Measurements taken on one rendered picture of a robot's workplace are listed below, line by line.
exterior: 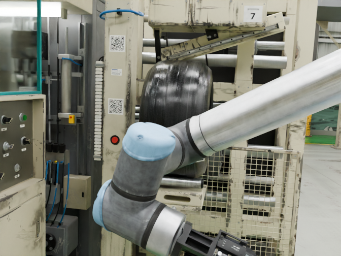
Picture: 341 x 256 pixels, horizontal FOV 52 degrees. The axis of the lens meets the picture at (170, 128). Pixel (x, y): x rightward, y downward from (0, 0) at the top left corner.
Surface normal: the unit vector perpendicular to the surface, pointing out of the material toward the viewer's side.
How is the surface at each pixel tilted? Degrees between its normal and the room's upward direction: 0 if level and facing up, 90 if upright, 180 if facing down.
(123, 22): 90
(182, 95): 63
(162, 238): 81
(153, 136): 19
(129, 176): 94
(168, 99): 69
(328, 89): 108
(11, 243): 90
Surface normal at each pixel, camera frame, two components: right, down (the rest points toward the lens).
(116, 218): -0.33, 0.16
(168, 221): 0.10, -0.67
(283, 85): -0.60, -0.40
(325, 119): -0.01, 0.12
